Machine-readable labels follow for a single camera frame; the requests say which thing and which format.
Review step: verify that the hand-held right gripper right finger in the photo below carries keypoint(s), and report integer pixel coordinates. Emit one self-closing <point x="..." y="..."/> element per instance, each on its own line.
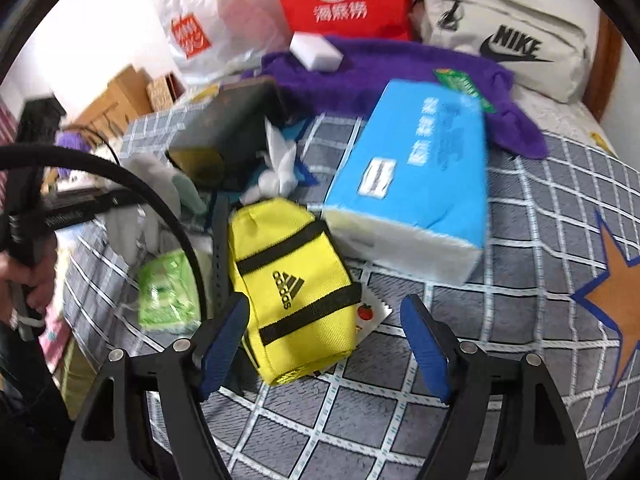
<point x="425" y="345"/>

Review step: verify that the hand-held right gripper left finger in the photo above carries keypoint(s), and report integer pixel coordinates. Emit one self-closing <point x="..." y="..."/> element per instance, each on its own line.
<point x="225" y="342"/>

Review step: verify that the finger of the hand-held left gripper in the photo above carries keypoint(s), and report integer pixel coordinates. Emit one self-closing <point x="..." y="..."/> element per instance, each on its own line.
<point x="131" y="198"/>

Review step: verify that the green wet wipe packet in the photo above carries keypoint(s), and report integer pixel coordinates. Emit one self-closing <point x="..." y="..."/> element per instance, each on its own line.
<point x="165" y="290"/>

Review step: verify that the yellow zip pouch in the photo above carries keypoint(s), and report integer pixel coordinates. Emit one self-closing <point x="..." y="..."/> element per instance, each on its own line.
<point x="290" y="280"/>

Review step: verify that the white tissue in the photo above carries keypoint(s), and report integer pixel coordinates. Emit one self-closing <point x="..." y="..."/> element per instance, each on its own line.
<point x="280" y="165"/>

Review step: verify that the person's left forearm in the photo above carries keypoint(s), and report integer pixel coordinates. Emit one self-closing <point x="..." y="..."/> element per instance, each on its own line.
<point x="10" y="355"/>

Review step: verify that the grey white soft cloth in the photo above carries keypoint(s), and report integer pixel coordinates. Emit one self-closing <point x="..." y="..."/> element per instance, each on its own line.
<point x="145" y="190"/>

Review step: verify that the person's left hand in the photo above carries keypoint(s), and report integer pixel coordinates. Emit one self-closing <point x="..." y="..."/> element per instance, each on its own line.
<point x="47" y="280"/>

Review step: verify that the small tomato print sachet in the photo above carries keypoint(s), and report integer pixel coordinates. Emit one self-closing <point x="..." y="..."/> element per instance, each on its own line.
<point x="370" y="312"/>

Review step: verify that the red striped cloth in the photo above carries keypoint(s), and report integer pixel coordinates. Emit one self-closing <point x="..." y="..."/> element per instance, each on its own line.
<point x="7" y="115"/>

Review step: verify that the plain cardboard box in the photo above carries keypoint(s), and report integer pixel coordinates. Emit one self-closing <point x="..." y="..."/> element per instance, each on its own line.
<point x="115" y="100"/>

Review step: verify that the patterned brown box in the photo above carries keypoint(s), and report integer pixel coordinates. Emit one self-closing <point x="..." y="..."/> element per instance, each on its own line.
<point x="162" y="92"/>

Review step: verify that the dark green box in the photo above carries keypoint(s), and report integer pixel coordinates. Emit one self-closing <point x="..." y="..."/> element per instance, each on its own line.
<point x="230" y="125"/>

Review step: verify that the grey plaid star blanket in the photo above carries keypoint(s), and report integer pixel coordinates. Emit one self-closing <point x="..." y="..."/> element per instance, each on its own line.
<point x="530" y="240"/>

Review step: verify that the blue tissue pack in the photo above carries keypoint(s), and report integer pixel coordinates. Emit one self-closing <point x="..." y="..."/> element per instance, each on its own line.
<point x="415" y="175"/>

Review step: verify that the white plastic bag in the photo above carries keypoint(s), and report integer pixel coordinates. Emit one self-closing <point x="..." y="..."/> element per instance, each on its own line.
<point x="220" y="20"/>

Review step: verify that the white sponge block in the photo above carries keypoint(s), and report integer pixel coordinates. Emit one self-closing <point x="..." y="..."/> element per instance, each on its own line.
<point x="316" y="50"/>

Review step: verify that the small green label packet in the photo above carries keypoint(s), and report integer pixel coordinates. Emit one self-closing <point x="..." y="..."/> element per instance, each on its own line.
<point x="465" y="87"/>

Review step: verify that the white quilted bed sheet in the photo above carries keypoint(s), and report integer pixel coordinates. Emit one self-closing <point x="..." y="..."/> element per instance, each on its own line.
<point x="555" y="115"/>

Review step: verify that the purple fluffy towel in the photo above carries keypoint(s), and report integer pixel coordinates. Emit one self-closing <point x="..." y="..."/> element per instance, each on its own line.
<point x="380" y="65"/>

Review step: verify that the red paper bag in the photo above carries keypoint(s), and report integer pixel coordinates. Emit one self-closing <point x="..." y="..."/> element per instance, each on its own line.
<point x="340" y="0"/>

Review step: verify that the beige waist bag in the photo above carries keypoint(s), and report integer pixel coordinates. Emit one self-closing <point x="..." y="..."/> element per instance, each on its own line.
<point x="500" y="25"/>

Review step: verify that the wooden headboard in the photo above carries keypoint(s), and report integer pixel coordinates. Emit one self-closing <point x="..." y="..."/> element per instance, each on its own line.
<point x="602" y="65"/>

